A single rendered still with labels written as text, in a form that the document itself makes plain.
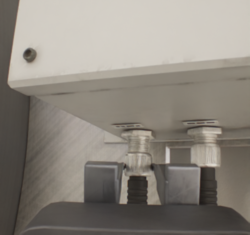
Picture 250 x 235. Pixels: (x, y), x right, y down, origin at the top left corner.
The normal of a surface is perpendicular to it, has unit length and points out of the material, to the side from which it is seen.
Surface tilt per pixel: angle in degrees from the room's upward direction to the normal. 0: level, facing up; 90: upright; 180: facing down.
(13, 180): 46
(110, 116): 132
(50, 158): 90
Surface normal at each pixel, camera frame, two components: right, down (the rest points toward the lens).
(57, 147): -0.34, -0.25
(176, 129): -0.03, 0.97
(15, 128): 0.94, -0.09
